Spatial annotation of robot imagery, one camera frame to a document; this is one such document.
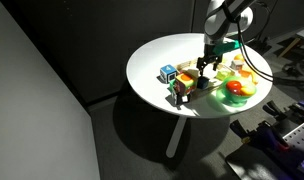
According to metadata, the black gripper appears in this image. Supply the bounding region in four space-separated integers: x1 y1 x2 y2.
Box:
197 44 222 77

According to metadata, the orange fruit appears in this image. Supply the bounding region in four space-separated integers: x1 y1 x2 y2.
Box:
234 54 245 62

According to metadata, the blue cube block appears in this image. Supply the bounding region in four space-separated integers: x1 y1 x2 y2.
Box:
197 76 209 90

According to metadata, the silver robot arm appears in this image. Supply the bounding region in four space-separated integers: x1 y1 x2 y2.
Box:
197 0 256 75

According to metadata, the yellow banana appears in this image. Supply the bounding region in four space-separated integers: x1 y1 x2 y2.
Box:
241 65 258 84

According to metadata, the red apple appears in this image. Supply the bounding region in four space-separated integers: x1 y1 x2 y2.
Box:
226 80 242 95

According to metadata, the multicolour toy cube on stand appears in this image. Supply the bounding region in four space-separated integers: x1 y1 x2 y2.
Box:
169 72 196 106

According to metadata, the green bowl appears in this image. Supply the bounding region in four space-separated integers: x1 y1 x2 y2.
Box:
216 76 257 104

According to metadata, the orange cube block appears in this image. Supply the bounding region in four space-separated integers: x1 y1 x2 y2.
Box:
239 70 252 78

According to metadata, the blue number cube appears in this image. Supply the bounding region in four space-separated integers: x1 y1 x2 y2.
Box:
160 64 177 83

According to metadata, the yellow round fruit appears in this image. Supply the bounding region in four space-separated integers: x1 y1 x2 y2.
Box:
240 84 256 96

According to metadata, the purple orange clamp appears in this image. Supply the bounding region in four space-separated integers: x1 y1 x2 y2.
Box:
230 120 289 150

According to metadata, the perforated metal breadboard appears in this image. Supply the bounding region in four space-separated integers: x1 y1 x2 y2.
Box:
226 123 304 180

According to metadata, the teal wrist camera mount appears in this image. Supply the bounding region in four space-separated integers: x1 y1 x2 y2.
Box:
213 40 242 56

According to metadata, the black cable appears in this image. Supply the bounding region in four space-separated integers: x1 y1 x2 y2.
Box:
236 13 276 83

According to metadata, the white table pedestal leg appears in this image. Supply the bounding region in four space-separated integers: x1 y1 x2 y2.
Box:
166 116 187 158

